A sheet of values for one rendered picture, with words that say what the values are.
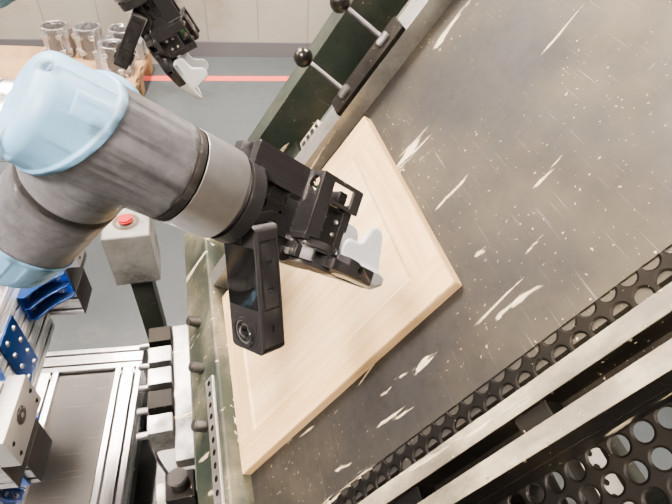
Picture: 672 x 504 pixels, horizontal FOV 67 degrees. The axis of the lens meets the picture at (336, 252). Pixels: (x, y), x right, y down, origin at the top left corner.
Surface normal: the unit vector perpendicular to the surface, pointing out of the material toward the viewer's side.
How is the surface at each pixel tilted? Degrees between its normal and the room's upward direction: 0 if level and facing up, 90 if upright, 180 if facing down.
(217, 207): 83
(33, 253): 99
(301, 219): 49
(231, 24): 90
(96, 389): 0
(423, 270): 57
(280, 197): 63
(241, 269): 72
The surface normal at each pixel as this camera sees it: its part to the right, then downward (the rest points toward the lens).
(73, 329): 0.07, -0.71
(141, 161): 0.56, 0.41
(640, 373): -0.77, -0.29
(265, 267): 0.73, 0.13
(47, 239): 0.18, 0.80
